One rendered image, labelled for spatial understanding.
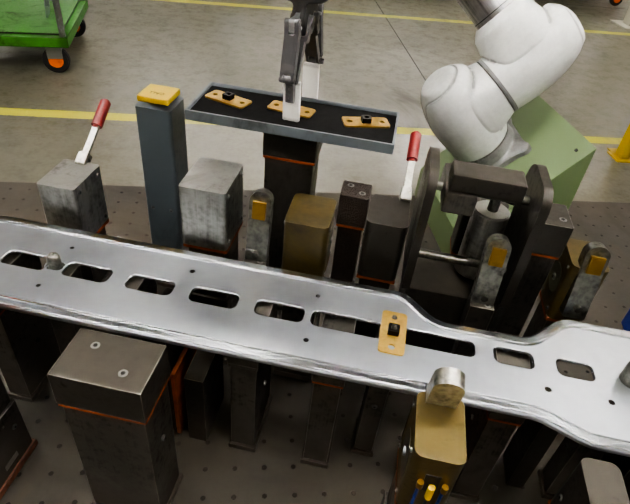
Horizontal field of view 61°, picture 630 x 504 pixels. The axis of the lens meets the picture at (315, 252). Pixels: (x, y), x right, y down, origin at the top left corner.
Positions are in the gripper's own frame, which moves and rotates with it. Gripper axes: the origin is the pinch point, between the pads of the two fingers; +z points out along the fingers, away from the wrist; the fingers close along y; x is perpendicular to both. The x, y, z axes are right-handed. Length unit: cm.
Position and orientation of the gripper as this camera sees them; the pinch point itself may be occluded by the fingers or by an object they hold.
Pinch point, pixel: (301, 97)
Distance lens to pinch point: 100.9
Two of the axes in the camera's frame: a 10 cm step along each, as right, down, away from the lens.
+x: 9.5, 2.3, -2.1
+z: -0.6, 7.9, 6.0
